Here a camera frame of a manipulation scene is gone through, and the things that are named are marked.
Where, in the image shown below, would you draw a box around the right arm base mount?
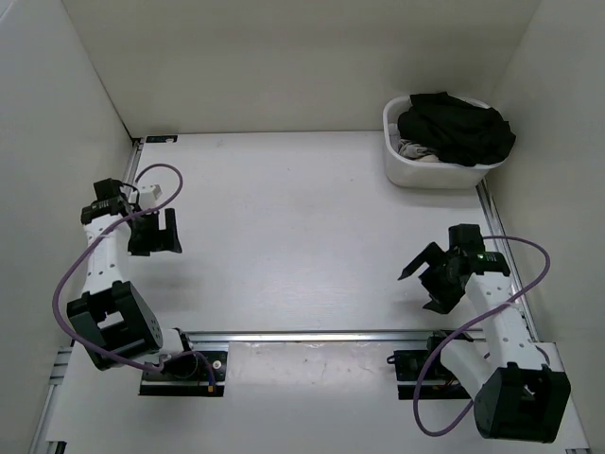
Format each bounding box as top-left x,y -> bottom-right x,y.
386,330 -> 469,400

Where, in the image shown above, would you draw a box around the front aluminium rail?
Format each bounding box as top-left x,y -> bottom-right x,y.
183,329 -> 538,345

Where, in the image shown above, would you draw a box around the grey garment in basket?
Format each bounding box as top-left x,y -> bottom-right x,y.
388,123 -> 440,163

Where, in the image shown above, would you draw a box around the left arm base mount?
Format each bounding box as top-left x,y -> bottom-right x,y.
139,342 -> 229,398

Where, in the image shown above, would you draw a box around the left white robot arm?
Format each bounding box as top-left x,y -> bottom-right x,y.
66,179 -> 199,378

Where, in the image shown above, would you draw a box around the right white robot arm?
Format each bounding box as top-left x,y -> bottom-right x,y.
400,224 -> 571,444

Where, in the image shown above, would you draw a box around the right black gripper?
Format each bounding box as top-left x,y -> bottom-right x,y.
399,241 -> 464,314

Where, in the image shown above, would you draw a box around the left aluminium rail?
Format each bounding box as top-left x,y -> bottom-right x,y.
122,138 -> 145,183

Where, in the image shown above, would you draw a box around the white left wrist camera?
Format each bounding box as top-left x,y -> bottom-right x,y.
130,184 -> 162,202

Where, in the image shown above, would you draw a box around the black trousers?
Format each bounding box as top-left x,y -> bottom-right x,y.
397,92 -> 516,166

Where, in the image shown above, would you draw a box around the black label sticker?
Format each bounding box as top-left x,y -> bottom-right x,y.
145,135 -> 178,144

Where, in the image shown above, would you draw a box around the white laundry basket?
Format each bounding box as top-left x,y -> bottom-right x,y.
382,96 -> 503,190

